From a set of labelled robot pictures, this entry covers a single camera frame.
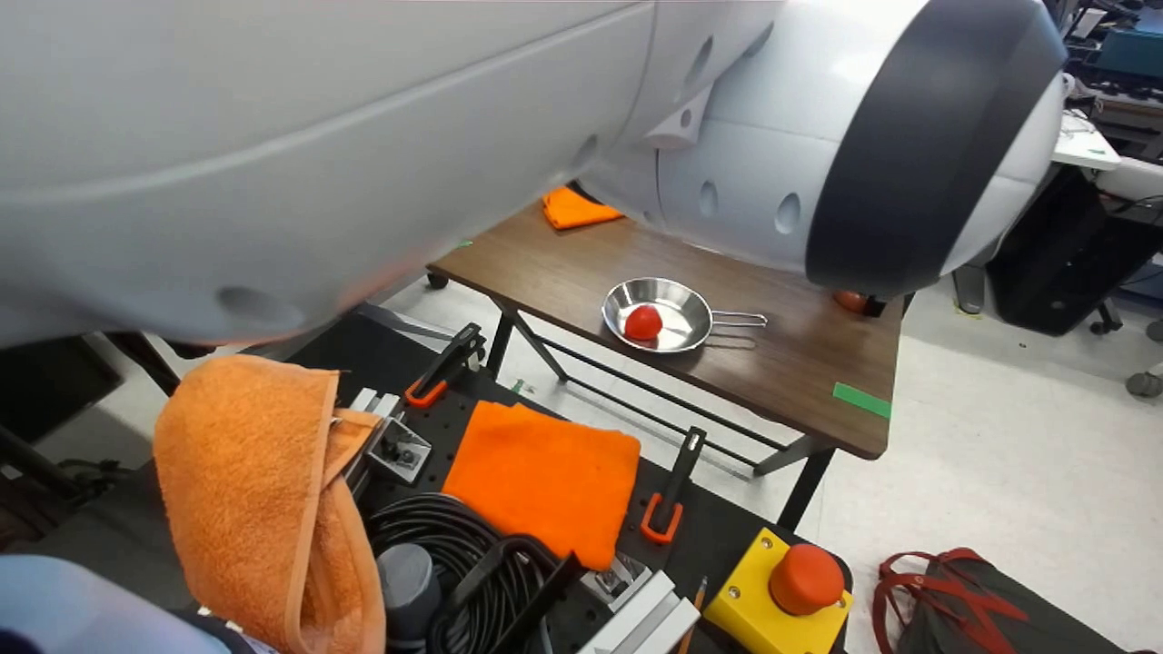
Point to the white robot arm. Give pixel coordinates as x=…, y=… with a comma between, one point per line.
x=248, y=167

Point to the red donut toy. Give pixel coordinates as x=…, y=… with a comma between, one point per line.
x=642, y=325

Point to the silver metal pan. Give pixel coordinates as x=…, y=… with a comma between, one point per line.
x=665, y=316

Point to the small orange cloth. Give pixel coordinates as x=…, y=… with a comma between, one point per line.
x=564, y=207

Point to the folded orange cloth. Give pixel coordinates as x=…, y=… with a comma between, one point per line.
x=545, y=476

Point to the green tape marker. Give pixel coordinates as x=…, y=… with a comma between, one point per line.
x=861, y=402

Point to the yellow emergency stop box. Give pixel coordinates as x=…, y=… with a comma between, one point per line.
x=781, y=595

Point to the orange towel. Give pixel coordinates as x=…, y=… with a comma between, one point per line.
x=252, y=471

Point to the black office chair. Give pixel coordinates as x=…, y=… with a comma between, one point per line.
x=1073, y=245

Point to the orange handled clamp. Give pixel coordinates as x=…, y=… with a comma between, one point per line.
x=458, y=352
x=661, y=508

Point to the aluminium bracket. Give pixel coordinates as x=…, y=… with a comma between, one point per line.
x=396, y=448

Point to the aluminium extrusion rail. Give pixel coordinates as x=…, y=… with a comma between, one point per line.
x=649, y=620

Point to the dark bag with red straps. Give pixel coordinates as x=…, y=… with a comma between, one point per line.
x=965, y=605

